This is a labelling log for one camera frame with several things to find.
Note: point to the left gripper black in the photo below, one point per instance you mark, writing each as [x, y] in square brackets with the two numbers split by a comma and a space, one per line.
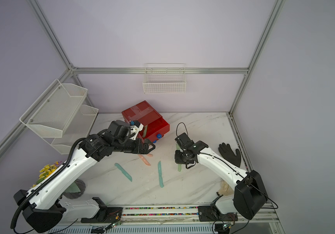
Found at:
[138, 149]

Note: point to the yellow artificial flowers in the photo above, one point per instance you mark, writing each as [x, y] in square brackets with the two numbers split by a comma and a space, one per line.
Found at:
[46, 171]

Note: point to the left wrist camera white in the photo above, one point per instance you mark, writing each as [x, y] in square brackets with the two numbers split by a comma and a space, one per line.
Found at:
[135, 128]

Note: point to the white wire wall basket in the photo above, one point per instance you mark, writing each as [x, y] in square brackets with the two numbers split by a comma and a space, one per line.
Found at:
[165, 78]

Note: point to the beige cloth glove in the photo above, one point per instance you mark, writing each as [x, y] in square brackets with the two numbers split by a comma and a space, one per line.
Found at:
[225, 189]

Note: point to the teal fruit knife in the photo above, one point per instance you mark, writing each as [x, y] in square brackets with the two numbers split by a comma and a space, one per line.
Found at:
[160, 175]
[124, 172]

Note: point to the red drawer cabinet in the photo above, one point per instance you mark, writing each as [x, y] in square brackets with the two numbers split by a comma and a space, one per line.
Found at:
[150, 117]

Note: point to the pink fruit knife lower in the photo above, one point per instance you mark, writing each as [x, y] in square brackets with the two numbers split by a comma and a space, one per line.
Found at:
[145, 161]

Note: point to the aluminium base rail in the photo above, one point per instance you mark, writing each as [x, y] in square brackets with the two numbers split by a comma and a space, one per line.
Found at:
[183, 213]

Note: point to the white mesh two-tier shelf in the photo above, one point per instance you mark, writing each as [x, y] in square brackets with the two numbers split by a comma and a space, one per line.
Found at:
[60, 116]

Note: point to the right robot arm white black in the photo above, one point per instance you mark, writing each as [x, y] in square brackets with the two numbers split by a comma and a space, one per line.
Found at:
[249, 192]

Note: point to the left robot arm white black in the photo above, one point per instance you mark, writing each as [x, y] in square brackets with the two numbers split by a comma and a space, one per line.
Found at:
[41, 205]

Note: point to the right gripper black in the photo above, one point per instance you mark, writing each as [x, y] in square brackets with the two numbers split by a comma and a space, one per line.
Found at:
[178, 159]

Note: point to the black work glove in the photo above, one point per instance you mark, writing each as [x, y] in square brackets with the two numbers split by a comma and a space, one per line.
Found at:
[234, 157]

